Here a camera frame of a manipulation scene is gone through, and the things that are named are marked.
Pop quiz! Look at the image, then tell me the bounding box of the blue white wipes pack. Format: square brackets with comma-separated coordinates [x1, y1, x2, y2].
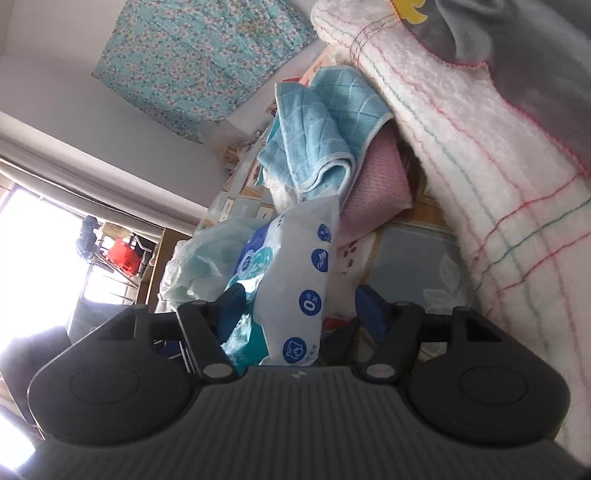
[222, 196, 339, 373]

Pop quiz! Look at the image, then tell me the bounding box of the pink knitted cloth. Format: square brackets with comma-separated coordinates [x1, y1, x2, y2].
[339, 121, 413, 243]

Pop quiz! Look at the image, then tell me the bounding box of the light blue checkered towel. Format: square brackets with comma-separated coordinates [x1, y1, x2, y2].
[257, 65, 394, 202]

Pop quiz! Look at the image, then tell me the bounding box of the FamilyMart plastic bag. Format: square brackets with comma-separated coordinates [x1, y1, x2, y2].
[155, 218, 269, 313]

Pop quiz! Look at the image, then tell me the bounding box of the brown cardboard box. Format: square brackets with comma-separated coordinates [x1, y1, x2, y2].
[142, 228, 189, 312]

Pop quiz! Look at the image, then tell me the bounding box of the white striped fleece blanket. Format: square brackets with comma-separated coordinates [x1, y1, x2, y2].
[311, 1, 590, 461]

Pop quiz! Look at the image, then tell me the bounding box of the white curtain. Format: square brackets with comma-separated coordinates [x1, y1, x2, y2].
[1, 139, 201, 237]

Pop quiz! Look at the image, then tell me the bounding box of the grey blanket with ducks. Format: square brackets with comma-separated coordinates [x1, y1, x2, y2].
[393, 0, 590, 172]

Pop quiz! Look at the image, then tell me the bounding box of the floral teal wall cloth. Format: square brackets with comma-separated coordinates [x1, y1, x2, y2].
[93, 1, 317, 143]

